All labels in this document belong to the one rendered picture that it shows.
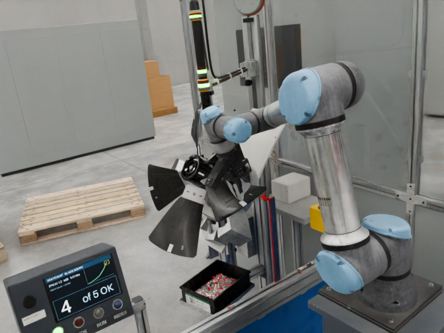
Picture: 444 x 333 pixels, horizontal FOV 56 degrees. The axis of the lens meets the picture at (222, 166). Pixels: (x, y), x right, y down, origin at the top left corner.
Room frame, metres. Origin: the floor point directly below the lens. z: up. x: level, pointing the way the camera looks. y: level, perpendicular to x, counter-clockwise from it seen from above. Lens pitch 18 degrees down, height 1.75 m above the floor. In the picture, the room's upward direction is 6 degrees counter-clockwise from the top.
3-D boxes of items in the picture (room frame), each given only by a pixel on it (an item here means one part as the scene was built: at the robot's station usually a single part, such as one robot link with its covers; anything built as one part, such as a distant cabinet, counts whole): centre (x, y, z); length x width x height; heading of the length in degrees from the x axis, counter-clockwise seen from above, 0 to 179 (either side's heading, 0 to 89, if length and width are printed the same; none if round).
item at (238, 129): (1.29, -0.06, 1.45); 0.11 x 0.11 x 0.08; 31
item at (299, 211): (2.01, -0.36, 0.85); 0.36 x 0.24 x 0.03; 33
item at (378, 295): (0.97, -0.41, 1.07); 0.15 x 0.15 x 0.10
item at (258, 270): (1.85, -0.07, 0.56); 0.19 x 0.04 x 0.04; 123
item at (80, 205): (4.28, 1.55, 0.07); 1.20 x 1.00 x 0.15; 107
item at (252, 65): (2.20, -0.19, 1.54); 0.10 x 0.07 x 0.09; 158
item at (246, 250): (1.99, -0.12, 0.73); 0.15 x 0.09 x 0.22; 123
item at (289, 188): (2.09, -0.34, 0.92); 0.17 x 0.16 x 0.11; 123
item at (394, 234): (0.96, -0.40, 1.19); 0.13 x 0.12 x 0.14; 121
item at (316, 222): (1.48, -0.41, 1.02); 0.16 x 0.10 x 0.11; 123
